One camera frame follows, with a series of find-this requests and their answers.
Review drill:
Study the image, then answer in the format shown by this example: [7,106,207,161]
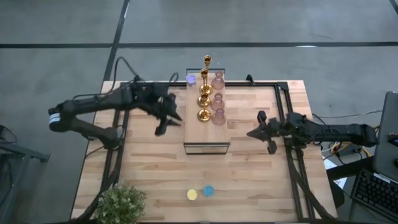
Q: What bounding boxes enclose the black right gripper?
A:
[247,110,287,156]

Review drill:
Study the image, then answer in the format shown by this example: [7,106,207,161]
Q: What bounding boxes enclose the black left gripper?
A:
[147,92,183,136]

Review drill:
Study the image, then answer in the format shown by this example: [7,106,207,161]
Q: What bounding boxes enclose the short gold candlestick holder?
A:
[197,93,212,123]

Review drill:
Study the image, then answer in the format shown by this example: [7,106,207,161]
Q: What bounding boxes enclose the tallest gold candlestick holder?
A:
[198,55,214,96]

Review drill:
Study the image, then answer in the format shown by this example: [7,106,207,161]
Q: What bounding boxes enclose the pink ribbed glass candle holder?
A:
[211,108,227,126]
[210,71,225,90]
[210,93,225,112]

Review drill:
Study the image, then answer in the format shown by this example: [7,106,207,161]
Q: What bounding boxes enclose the medium gold candlestick holder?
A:
[197,68,212,108]

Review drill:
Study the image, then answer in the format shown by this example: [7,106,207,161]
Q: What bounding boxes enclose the blue candle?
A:
[202,184,215,198]

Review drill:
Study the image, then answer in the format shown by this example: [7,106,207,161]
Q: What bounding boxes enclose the long wooden box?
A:
[183,68,231,156]

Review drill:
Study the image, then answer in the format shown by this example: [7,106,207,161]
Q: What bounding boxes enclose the white paper sheet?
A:
[323,157,348,189]

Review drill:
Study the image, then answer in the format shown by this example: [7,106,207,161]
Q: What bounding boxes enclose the black power adapter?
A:
[340,146,363,158]

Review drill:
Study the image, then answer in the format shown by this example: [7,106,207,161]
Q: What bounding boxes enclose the black desk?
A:
[326,155,398,224]

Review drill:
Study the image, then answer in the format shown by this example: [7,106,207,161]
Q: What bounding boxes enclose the potted plant white flowers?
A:
[93,182,147,224]

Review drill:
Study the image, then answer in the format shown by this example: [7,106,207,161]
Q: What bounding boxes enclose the black keyboard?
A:
[350,169,398,222]

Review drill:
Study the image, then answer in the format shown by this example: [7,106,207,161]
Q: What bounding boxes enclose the grey laptop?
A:
[372,91,398,183]

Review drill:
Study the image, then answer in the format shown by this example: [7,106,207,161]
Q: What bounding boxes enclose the grey metal stand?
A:
[0,124,50,224]

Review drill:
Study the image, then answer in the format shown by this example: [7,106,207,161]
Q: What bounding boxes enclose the black aluminium rig frame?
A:
[74,74,333,223]

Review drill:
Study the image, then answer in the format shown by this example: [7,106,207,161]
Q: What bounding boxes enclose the black cable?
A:
[73,56,139,100]

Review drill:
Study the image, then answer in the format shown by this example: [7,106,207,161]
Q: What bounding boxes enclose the yellow cable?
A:
[331,138,373,158]

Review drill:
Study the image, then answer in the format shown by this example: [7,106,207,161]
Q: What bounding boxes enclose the grey cable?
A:
[312,108,384,121]

